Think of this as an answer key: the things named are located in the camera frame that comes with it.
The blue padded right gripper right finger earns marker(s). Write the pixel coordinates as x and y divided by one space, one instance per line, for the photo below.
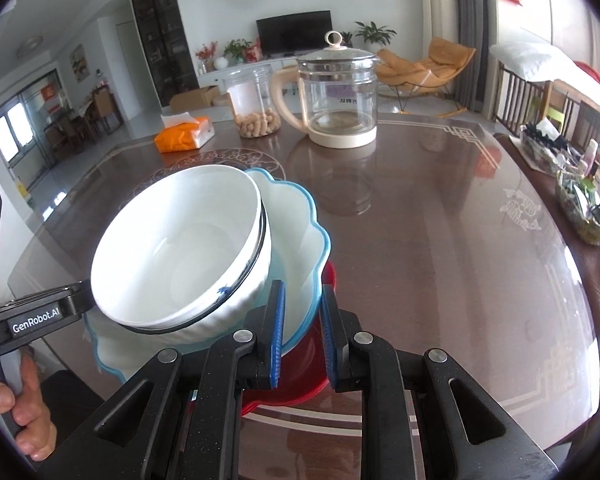
463 432

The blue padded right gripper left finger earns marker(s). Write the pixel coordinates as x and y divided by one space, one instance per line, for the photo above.
178 417

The red flower plate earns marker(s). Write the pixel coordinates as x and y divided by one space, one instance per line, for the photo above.
302 375

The white blue floral bowl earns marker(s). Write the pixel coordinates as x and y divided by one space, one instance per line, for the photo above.
170 203

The scalloped white blue bowl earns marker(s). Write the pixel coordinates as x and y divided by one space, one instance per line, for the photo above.
300 250

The white ribbed black-rimmed bowl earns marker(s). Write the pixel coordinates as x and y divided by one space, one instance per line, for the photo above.
201 280

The person's left hand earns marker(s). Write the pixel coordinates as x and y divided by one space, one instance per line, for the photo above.
38 435

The wooden dining chair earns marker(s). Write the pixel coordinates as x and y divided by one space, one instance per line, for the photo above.
106 113

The orange tissue pack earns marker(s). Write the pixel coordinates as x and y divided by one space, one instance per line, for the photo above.
184 132

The basket of small bottles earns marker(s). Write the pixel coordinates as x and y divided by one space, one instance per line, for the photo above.
578 192

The cardboard box on floor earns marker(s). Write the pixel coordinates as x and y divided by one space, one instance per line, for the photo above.
194 99

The white tv cabinet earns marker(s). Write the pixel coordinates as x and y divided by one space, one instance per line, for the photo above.
219 78

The orange rocking lounge chair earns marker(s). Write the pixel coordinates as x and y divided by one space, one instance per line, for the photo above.
430 76

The clear plastic snack jar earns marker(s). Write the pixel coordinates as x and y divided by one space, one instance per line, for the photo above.
253 110

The dark tall display cabinet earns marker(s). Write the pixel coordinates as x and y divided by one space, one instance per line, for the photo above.
161 30

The green potted plant right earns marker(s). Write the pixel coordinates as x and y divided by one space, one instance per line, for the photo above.
374 37

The black flat television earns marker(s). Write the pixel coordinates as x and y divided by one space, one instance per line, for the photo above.
294 33

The glass kettle cream handle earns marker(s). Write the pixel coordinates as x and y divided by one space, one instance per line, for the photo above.
330 95

